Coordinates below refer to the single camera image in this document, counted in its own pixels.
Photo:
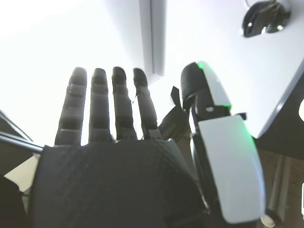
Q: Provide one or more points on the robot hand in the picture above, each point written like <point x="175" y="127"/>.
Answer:
<point x="107" y="185"/>

